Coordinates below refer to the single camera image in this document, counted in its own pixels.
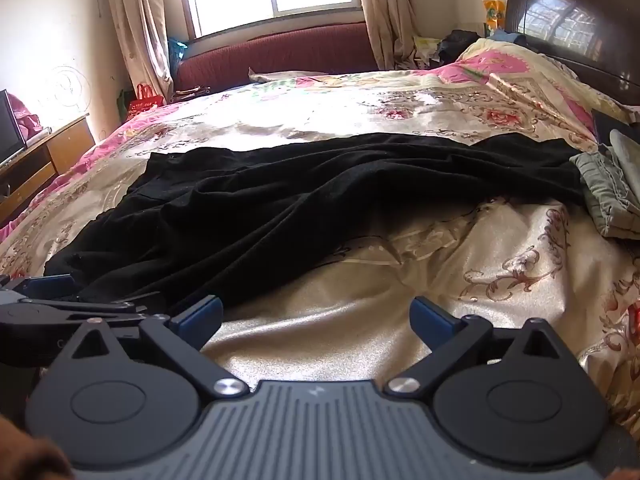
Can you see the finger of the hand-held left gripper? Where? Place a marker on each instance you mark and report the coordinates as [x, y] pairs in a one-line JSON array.
[[100, 306], [47, 285]]

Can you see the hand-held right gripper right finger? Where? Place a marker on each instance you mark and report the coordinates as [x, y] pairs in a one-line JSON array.
[[431, 322]]

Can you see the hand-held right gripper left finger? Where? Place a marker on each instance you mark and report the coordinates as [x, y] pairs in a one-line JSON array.
[[197, 320]]

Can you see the black pants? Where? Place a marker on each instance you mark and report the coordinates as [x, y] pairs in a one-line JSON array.
[[275, 200]]

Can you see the folded green ruffled pants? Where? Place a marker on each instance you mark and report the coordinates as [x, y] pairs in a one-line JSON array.
[[602, 195]]

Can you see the folded grey-green pants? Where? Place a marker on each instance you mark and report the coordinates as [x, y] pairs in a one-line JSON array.
[[627, 160]]

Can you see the wooden cabinet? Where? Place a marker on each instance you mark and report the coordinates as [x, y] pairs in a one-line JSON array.
[[65, 145]]

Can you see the black television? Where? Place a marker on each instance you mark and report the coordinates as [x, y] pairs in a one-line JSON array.
[[10, 127]]

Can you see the pink cloth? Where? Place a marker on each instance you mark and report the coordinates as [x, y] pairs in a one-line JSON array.
[[27, 117]]

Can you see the red bag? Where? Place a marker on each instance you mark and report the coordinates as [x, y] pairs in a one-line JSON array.
[[145, 102]]

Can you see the floral satin blanket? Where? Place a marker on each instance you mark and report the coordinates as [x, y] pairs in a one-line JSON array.
[[350, 105]]

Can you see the blue bag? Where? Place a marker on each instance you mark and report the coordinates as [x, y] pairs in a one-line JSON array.
[[176, 57]]

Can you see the dark blue folded cloth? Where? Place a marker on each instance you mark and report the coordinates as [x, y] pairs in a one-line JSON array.
[[612, 127]]

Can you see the light papers pile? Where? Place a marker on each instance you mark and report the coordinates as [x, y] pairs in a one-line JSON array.
[[425, 50]]

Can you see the beige floral curtain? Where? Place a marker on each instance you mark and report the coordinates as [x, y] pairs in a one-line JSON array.
[[385, 10], [137, 25]]

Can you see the dark clothes pile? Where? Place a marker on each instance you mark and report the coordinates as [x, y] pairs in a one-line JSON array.
[[457, 42]]

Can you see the maroon sofa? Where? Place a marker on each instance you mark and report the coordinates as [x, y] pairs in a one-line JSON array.
[[280, 50]]

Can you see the dark wooden headboard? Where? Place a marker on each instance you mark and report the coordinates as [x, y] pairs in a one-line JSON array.
[[605, 67]]

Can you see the yellow orange snack packet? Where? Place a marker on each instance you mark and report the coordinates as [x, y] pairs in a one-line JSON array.
[[492, 15]]

